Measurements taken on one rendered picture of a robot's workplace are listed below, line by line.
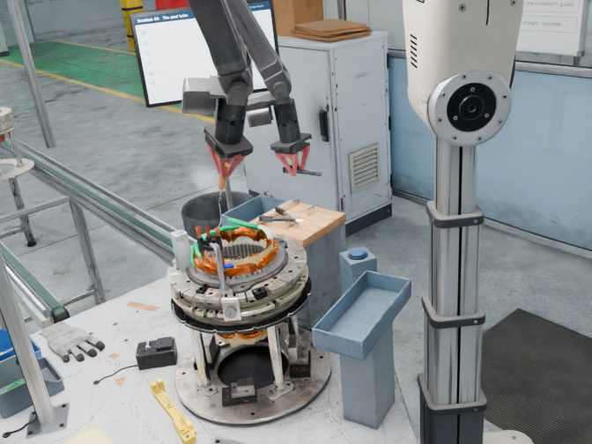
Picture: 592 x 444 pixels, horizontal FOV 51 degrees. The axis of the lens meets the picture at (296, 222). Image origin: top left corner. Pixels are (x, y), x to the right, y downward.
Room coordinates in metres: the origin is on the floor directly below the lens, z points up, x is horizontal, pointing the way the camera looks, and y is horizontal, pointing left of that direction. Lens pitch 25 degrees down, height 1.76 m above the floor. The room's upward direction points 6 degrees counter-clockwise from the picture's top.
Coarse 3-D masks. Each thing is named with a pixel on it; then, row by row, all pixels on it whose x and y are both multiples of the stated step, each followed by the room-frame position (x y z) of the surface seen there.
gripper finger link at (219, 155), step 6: (210, 138) 1.22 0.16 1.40; (210, 144) 1.22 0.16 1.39; (216, 144) 1.20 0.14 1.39; (216, 150) 1.20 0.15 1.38; (216, 156) 1.20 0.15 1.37; (222, 156) 1.19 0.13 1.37; (234, 156) 1.20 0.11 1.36; (240, 156) 1.21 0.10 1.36; (246, 156) 1.22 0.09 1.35; (222, 162) 1.20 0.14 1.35; (234, 162) 1.23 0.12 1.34; (222, 168) 1.22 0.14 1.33; (234, 168) 1.24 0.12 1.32; (222, 174) 1.23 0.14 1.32; (228, 174) 1.24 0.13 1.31
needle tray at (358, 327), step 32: (352, 288) 1.14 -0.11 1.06; (384, 288) 1.18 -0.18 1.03; (320, 320) 1.03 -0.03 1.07; (352, 320) 1.07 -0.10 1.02; (384, 320) 1.03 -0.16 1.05; (352, 352) 0.95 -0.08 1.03; (384, 352) 1.05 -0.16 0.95; (352, 384) 1.04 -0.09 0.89; (384, 384) 1.05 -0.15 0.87; (352, 416) 1.04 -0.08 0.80; (384, 416) 1.04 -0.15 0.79
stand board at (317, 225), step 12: (300, 204) 1.61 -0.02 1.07; (300, 216) 1.53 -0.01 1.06; (312, 216) 1.53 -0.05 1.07; (324, 216) 1.52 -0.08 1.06; (336, 216) 1.51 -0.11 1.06; (276, 228) 1.47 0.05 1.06; (288, 228) 1.46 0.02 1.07; (300, 228) 1.46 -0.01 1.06; (312, 228) 1.45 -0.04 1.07; (324, 228) 1.45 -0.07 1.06; (300, 240) 1.39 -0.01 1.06; (312, 240) 1.41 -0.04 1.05
